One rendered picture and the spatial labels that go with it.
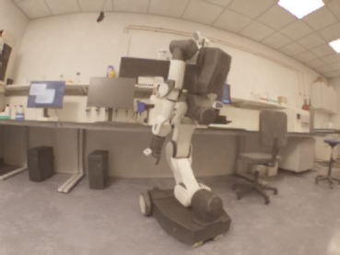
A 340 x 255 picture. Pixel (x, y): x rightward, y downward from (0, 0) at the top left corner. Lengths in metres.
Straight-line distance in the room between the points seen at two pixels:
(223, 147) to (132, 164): 1.44
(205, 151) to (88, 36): 2.66
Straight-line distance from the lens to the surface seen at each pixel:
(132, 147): 2.32
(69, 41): 3.03
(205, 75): 1.02
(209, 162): 2.63
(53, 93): 2.17
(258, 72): 3.57
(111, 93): 1.85
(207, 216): 1.01
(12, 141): 3.12
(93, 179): 1.93
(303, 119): 3.27
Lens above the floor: 0.74
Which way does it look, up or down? level
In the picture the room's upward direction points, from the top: 3 degrees clockwise
